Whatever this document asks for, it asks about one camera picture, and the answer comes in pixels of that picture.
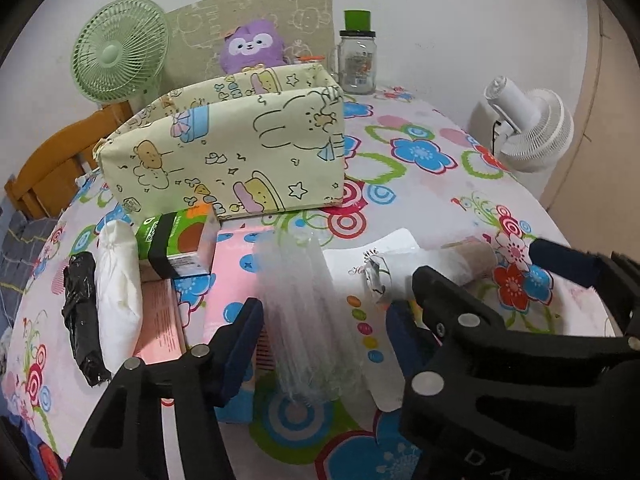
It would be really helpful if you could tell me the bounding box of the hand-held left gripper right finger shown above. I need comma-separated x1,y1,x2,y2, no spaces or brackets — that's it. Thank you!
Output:
386,301,436,377

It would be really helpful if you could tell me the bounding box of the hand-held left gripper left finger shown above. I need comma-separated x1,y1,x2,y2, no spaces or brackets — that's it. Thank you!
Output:
67,298,265,480

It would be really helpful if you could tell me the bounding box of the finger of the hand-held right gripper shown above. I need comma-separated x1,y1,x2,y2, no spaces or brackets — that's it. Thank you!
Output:
400,266,640,442
529,239,640,341

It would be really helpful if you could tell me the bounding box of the white and brown roll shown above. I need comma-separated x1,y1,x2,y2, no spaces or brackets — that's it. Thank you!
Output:
365,239,497,307

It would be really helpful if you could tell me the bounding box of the clear plastic bag bundle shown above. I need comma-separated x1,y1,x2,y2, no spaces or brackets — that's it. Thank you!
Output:
252,232,371,406

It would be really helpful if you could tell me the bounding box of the white drawstring pouch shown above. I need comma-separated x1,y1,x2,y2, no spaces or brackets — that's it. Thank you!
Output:
95,219,144,368

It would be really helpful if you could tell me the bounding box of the black plastic bag bundle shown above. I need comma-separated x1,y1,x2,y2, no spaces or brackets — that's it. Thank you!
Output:
61,252,112,387

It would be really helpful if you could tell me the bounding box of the yellow printed fabric storage box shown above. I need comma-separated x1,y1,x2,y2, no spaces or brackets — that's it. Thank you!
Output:
95,57,346,221

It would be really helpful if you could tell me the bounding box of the pale pink packet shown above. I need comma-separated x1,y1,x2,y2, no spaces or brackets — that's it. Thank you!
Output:
545,280,618,339

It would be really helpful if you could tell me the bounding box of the white packet with coloured dots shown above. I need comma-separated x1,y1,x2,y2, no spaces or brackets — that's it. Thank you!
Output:
325,227,426,412

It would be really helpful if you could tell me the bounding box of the pink packet with blue flowers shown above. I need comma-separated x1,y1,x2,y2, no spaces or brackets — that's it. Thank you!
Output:
204,225,281,423

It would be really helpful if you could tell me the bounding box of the salmon pink box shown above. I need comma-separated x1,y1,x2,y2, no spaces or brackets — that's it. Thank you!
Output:
134,279,187,367

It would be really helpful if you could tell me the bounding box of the green and black carton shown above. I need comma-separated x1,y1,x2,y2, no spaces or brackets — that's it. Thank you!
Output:
136,205,221,279

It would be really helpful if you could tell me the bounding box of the white clip fan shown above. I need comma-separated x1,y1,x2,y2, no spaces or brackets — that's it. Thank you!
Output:
482,76,575,173

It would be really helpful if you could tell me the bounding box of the floral tablecloth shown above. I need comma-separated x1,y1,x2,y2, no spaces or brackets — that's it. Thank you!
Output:
0,82,621,480

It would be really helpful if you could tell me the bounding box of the blue plaid cloth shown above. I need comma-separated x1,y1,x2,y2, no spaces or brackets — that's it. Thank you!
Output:
0,195,61,311

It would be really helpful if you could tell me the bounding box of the glass jar mug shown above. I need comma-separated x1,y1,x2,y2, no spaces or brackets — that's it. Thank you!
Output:
327,30,377,96

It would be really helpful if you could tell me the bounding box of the wooden chair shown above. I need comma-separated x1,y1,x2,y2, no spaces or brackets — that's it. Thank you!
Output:
4,105,133,220

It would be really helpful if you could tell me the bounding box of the green plastic cap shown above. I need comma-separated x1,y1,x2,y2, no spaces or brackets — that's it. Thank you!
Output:
343,9,371,33

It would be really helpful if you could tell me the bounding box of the purple plush toy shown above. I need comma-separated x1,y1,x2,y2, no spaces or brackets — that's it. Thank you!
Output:
220,19,288,76

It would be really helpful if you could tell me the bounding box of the grey printed felt board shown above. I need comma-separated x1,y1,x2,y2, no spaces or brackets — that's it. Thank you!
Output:
162,0,335,83

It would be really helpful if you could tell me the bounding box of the green desk fan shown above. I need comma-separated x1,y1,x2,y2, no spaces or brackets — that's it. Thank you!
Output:
71,0,171,111

